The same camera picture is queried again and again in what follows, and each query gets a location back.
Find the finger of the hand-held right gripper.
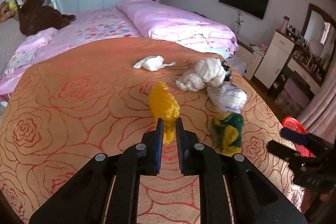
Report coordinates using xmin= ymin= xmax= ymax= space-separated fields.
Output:
xmin=267 ymin=139 xmax=316 ymax=167
xmin=280 ymin=127 xmax=311 ymax=146

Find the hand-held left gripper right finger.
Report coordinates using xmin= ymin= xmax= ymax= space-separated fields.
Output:
xmin=175 ymin=117 xmax=307 ymax=224

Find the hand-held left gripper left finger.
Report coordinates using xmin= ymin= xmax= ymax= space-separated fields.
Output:
xmin=29 ymin=118 xmax=164 ymax=224

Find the red plastic mesh basket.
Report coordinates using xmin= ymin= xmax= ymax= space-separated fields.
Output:
xmin=282 ymin=116 xmax=316 ymax=159

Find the yellow cloth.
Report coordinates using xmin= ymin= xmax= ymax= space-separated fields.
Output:
xmin=148 ymin=81 xmax=181 ymax=145

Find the white printed plastic bag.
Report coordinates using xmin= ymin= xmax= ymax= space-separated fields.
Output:
xmin=206 ymin=83 xmax=248 ymax=114

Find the large white mesh cloth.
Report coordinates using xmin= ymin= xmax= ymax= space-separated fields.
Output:
xmin=175 ymin=58 xmax=228 ymax=91

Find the small white mesh cloth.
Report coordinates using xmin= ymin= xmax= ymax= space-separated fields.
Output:
xmin=133 ymin=55 xmax=176 ymax=72

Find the black plastic bag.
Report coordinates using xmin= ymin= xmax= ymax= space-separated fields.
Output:
xmin=220 ymin=60 xmax=232 ymax=83

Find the pink fluffy blanket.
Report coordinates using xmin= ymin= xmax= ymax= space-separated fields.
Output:
xmin=289 ymin=185 xmax=311 ymax=212

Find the patterned storage box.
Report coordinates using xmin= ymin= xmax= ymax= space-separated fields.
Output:
xmin=274 ymin=89 xmax=306 ymax=116

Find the pink patterned curtain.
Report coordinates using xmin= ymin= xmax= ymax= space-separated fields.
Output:
xmin=297 ymin=30 xmax=336 ymax=141

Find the pink upholstered stool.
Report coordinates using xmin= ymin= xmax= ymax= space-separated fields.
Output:
xmin=283 ymin=78 xmax=316 ymax=99

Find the white dressing table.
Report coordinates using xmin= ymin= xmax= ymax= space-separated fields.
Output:
xmin=286 ymin=55 xmax=329 ymax=88

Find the tall white cabinet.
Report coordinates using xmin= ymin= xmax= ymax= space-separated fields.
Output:
xmin=254 ymin=29 xmax=295 ymax=89

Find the orange rose pattern blanket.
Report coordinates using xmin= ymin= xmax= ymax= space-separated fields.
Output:
xmin=0 ymin=38 xmax=298 ymax=224

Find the low white television cabinet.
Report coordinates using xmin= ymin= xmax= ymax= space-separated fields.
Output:
xmin=234 ymin=32 xmax=264 ymax=80

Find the round white vanity mirror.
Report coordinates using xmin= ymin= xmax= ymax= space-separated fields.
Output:
xmin=309 ymin=39 xmax=325 ymax=63

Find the light blue folded blanket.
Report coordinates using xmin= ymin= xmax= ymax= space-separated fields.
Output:
xmin=207 ymin=47 xmax=230 ymax=59

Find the pink thermos bottle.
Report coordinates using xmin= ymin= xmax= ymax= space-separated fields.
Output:
xmin=280 ymin=16 xmax=290 ymax=34

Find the brown framed dressing mirror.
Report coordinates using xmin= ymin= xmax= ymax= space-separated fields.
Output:
xmin=300 ymin=3 xmax=336 ymax=52

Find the pink folded quilt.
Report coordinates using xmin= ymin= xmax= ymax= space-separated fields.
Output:
xmin=116 ymin=0 xmax=239 ymax=53

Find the pink rose in vase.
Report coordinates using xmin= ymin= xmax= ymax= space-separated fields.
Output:
xmin=234 ymin=10 xmax=243 ymax=34

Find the pink floral bed sheet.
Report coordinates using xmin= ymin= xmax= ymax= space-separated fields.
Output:
xmin=0 ymin=7 xmax=142 ymax=95

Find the pink printed pillow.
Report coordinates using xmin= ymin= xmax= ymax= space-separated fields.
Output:
xmin=5 ymin=28 xmax=58 ymax=75

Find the brown plush toy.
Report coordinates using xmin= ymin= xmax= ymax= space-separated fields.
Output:
xmin=17 ymin=0 xmax=77 ymax=36

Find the yellow plush toy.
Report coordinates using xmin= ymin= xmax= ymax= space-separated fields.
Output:
xmin=0 ymin=0 xmax=28 ymax=22

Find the grey fabric bed frame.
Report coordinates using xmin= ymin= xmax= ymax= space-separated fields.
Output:
xmin=228 ymin=55 xmax=247 ymax=75

